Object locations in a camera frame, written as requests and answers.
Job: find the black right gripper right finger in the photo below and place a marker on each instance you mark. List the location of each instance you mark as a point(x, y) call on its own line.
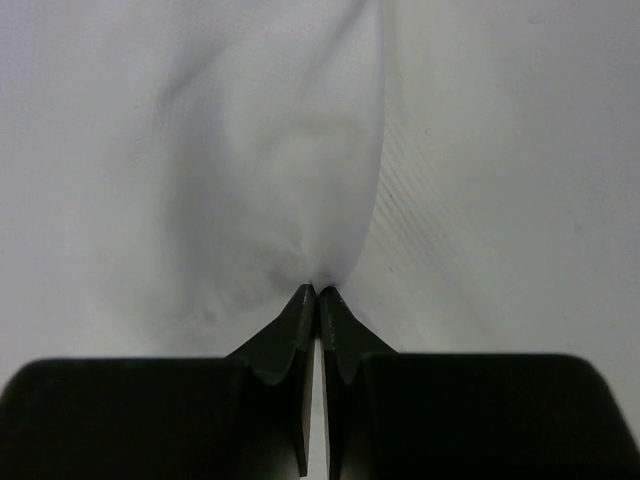
point(393, 415)

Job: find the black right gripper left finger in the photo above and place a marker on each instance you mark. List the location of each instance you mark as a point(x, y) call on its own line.
point(242, 416)

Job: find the white t-shirt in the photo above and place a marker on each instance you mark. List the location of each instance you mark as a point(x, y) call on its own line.
point(171, 171)

